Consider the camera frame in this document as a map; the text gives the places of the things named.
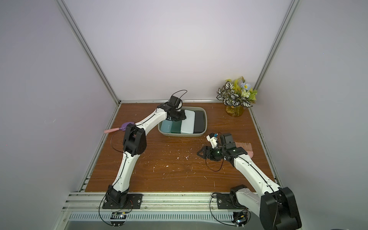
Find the dark green pencil case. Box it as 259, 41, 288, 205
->
171, 121, 182, 134

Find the teal translucent pencil case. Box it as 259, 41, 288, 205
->
160, 120, 173, 133

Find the light blue pencil case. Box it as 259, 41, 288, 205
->
180, 110, 195, 134

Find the black pencil case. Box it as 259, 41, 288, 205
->
194, 111, 206, 134

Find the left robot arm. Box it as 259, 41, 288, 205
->
104, 101, 186, 208

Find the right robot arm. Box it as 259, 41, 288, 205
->
197, 144, 302, 230

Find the grey-green plastic storage box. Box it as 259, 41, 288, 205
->
158, 106, 208, 137

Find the pink comb brush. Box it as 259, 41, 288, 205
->
235, 142, 254, 158

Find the purple and pink toy shovel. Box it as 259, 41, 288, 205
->
104, 122, 134, 134

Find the artificial plant in amber vase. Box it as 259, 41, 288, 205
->
216, 76, 258, 117

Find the right circuit board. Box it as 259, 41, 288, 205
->
232, 210, 250, 228

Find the circuit board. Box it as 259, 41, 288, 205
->
232, 210, 250, 228
110, 212, 127, 228

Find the left circuit board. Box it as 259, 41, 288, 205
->
110, 212, 127, 228

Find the right base cable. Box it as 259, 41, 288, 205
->
209, 191, 251, 227

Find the base cable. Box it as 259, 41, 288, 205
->
98, 195, 133, 228
209, 191, 251, 227

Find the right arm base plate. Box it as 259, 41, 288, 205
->
213, 193, 248, 210

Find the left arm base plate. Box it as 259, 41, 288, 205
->
102, 194, 143, 209

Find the left base cable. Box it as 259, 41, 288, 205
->
98, 195, 133, 228

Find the aluminium front rail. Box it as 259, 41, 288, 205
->
62, 192, 216, 211

